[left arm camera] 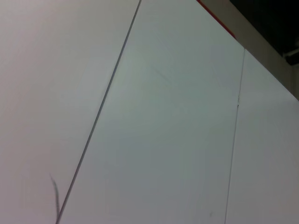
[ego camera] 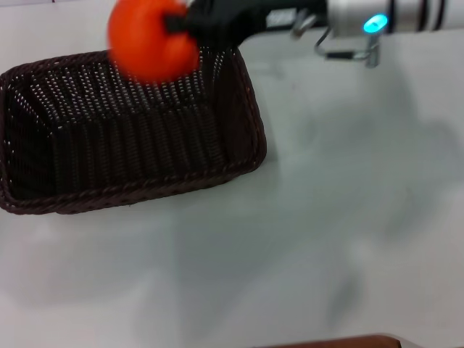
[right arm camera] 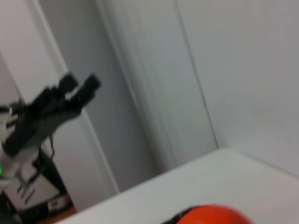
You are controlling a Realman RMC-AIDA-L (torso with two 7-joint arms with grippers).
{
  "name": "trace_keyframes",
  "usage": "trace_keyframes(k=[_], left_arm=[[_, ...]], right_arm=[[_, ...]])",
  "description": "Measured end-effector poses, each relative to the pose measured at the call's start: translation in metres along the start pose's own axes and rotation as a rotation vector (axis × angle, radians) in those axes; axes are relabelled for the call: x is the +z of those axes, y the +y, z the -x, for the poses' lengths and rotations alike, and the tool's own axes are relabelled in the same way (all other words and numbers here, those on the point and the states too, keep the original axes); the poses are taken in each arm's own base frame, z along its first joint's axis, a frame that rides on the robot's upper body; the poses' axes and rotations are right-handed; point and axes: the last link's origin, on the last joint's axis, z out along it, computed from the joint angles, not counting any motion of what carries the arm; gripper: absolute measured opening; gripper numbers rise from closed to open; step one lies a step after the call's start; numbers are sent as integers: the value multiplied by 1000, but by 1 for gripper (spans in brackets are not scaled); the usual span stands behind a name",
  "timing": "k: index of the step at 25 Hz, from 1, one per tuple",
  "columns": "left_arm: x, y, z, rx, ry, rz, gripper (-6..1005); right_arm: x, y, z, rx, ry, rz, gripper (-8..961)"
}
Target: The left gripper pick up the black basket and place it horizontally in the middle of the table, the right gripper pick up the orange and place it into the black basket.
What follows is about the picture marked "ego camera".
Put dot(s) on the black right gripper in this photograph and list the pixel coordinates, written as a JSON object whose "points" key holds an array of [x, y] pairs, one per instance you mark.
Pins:
{"points": [[224, 20]]}

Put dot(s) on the orange-red toy pear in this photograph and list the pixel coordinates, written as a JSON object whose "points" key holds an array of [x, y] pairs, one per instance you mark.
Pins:
{"points": [[145, 40]]}

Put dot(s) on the dark brown woven basket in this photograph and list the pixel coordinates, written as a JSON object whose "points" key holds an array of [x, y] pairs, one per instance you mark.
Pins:
{"points": [[127, 152]]}

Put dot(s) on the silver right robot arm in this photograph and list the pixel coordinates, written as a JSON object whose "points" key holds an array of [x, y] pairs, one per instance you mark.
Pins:
{"points": [[409, 16]]}

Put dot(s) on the metal wrist bracket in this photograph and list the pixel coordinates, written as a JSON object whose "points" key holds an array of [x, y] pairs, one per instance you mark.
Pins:
{"points": [[366, 52]]}

